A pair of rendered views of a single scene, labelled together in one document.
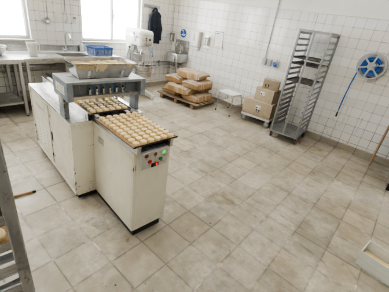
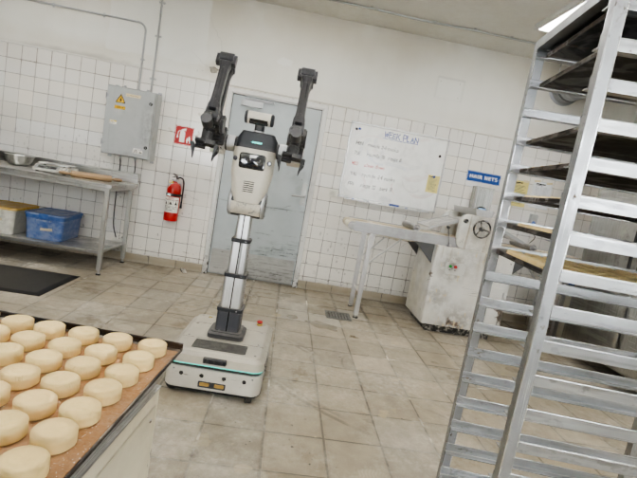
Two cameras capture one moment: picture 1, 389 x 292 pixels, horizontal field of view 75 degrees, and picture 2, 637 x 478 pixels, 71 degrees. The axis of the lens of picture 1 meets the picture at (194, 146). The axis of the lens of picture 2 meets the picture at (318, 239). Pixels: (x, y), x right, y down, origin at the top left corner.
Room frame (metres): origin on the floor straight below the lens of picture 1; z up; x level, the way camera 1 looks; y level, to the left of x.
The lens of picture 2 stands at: (1.93, 1.16, 1.26)
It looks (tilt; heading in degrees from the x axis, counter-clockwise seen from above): 7 degrees down; 228
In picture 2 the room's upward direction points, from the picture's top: 10 degrees clockwise
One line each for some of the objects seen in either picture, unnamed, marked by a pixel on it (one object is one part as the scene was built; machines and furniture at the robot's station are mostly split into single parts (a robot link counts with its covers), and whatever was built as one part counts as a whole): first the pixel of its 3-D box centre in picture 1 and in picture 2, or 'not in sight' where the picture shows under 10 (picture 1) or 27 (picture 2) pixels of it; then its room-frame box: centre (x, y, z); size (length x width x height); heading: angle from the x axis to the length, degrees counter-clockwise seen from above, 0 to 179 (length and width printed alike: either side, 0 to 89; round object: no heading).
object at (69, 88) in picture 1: (102, 94); not in sight; (2.28, 0.92, 1.01); 0.72 x 0.33 x 0.34; 137
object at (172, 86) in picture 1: (182, 87); not in sight; (5.66, 0.47, 0.32); 0.72 x 0.42 x 0.17; 57
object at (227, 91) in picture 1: (230, 102); not in sight; (5.43, -0.63, 0.23); 0.45 x 0.45 x 0.46; 45
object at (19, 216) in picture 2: not in sight; (8, 216); (1.26, -4.20, 0.36); 0.47 x 0.38 x 0.26; 53
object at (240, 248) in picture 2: not in sight; (237, 270); (0.50, -1.07, 0.65); 0.11 x 0.11 x 0.40; 50
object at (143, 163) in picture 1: (154, 157); not in sight; (1.69, 0.29, 0.77); 0.24 x 0.04 x 0.14; 137
